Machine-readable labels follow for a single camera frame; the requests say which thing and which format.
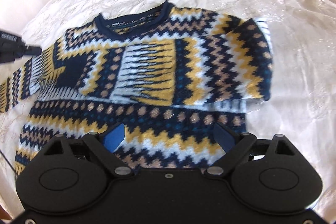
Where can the white floral bed duvet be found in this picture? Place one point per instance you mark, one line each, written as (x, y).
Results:
(302, 103)

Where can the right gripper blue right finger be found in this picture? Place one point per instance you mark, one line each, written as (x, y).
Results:
(236, 147)

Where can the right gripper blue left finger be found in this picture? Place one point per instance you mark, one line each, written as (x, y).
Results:
(102, 147)

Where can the navy yellow patterned knit sweater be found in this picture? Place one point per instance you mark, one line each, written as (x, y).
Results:
(168, 74)

